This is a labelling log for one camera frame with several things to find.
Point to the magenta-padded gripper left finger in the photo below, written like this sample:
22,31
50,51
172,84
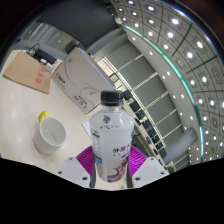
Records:
86,160

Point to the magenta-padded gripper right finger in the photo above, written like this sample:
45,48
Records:
137,160

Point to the white black-capped drink bottle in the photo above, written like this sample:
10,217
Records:
111,133

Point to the row of black office chairs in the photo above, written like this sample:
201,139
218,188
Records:
140,115

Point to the large white paper carton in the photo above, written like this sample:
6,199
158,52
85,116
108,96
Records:
83,76

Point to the flat brown cardboard sheet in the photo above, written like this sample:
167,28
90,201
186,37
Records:
26,71

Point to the flat black device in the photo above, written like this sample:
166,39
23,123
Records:
45,57

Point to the group of ceiling lights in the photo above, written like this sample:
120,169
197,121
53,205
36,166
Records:
170,34

